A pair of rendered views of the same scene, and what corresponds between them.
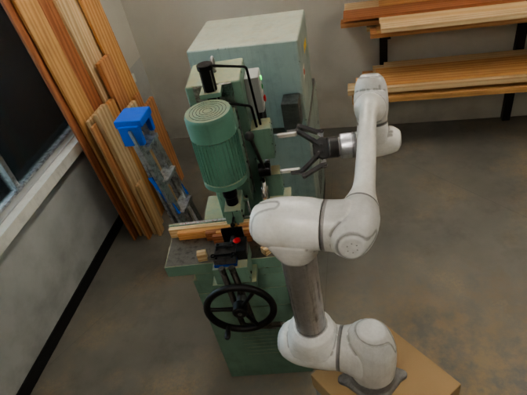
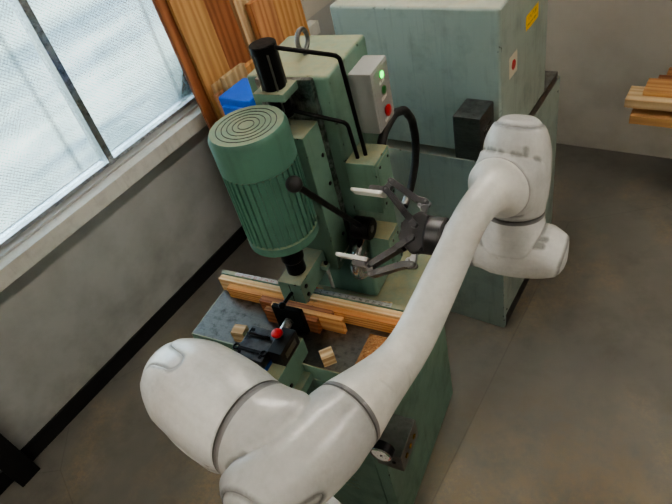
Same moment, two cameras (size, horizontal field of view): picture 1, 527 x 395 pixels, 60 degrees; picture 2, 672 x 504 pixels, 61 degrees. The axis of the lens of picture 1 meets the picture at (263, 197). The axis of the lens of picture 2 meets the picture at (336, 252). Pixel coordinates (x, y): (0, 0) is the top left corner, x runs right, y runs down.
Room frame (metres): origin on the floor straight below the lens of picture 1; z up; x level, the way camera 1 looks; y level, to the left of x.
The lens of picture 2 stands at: (0.53, -0.47, 2.07)
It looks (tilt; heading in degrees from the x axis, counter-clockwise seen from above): 41 degrees down; 27
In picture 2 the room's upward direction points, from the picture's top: 16 degrees counter-clockwise
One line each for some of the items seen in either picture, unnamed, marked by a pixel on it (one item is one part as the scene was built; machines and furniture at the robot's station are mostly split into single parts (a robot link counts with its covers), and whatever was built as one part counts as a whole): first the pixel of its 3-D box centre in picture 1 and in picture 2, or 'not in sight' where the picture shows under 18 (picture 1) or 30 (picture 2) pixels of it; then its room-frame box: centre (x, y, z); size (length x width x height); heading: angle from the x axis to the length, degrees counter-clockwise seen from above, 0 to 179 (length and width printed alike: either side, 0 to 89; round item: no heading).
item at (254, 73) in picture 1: (255, 90); (372, 94); (1.76, -0.06, 1.40); 0.10 x 0.06 x 0.16; 171
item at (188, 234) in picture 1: (247, 228); (321, 310); (1.46, 0.10, 0.92); 0.62 x 0.02 x 0.04; 81
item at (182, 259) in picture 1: (236, 255); (292, 347); (1.36, 0.16, 0.87); 0.61 x 0.30 x 0.06; 81
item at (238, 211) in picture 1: (235, 208); (305, 276); (1.49, 0.12, 1.03); 0.14 x 0.07 x 0.09; 171
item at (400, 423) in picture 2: not in sight; (397, 442); (1.29, -0.11, 0.58); 0.12 x 0.08 x 0.08; 171
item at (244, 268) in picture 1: (233, 263); (272, 362); (1.28, 0.18, 0.91); 0.15 x 0.14 x 0.09; 81
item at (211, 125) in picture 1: (217, 146); (266, 183); (1.47, 0.13, 1.35); 0.18 x 0.18 x 0.31
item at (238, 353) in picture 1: (261, 289); (362, 387); (1.59, 0.11, 0.36); 0.58 x 0.45 x 0.71; 171
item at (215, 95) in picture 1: (209, 85); (274, 79); (1.61, 0.11, 1.54); 0.08 x 0.08 x 0.17; 81
